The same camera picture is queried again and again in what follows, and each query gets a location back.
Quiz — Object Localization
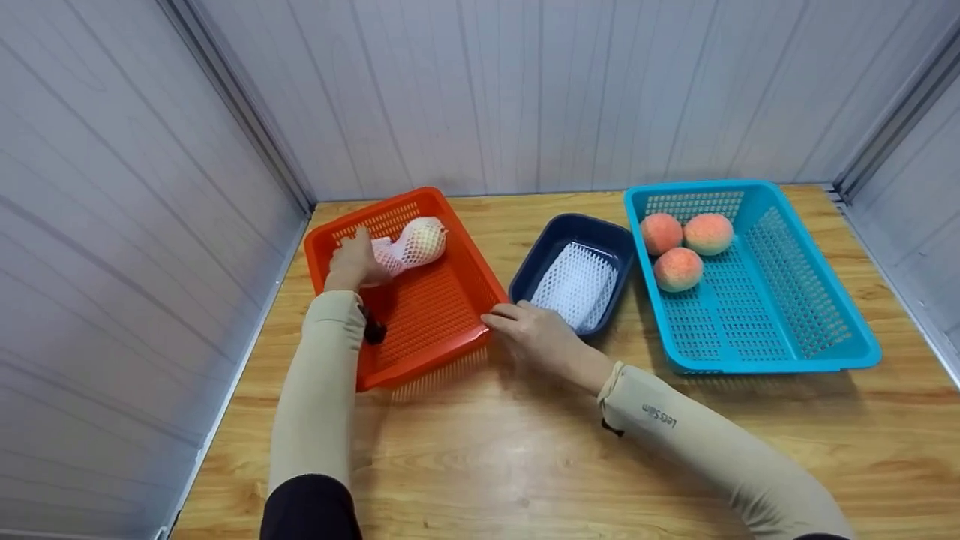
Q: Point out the person's left hand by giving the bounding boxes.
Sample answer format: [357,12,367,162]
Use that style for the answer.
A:
[325,226,393,293]

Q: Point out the person's right hand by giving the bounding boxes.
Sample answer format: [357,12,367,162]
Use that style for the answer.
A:
[481,300,616,396]

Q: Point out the fruit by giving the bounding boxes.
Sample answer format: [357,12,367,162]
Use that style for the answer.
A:
[371,217,449,278]

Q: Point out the red plastic basket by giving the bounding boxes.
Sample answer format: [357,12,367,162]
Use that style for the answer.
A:
[304,187,510,393]

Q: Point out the person's left forearm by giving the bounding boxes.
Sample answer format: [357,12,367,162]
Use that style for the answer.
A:
[260,290,367,540]

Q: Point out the person's right forearm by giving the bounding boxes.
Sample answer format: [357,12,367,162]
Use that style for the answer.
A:
[598,361,857,540]

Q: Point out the white foam nets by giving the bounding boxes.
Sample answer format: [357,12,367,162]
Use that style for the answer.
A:
[531,241,619,333]

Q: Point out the dark blue plastic basin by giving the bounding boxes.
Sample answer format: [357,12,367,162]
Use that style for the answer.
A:
[508,213,636,338]

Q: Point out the pink-orange peach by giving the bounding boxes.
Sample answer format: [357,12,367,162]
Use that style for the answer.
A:
[683,213,735,257]
[640,213,684,257]
[653,247,705,293]

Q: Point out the light blue plastic basket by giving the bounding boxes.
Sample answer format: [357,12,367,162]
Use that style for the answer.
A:
[624,179,883,376]

